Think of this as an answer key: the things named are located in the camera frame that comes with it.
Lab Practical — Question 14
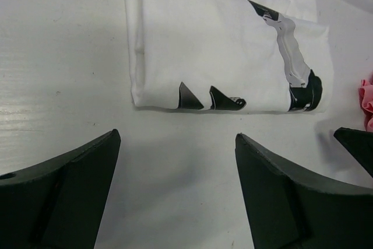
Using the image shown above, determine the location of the pink t shirt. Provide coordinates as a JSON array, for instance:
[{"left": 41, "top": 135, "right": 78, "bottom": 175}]
[{"left": 358, "top": 79, "right": 373, "bottom": 132}]

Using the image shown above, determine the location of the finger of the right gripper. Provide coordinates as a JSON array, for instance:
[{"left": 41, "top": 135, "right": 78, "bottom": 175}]
[{"left": 333, "top": 127, "right": 373, "bottom": 177}]

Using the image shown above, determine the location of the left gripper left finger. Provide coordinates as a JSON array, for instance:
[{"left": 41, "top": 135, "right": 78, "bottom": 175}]
[{"left": 1, "top": 129, "right": 121, "bottom": 248}]

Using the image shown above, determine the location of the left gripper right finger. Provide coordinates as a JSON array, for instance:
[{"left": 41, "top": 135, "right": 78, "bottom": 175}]
[{"left": 235, "top": 134, "right": 372, "bottom": 248}]

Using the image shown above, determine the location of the white t shirt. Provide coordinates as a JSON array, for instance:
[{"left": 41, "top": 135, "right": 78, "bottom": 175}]
[{"left": 125, "top": 0, "right": 333, "bottom": 114}]

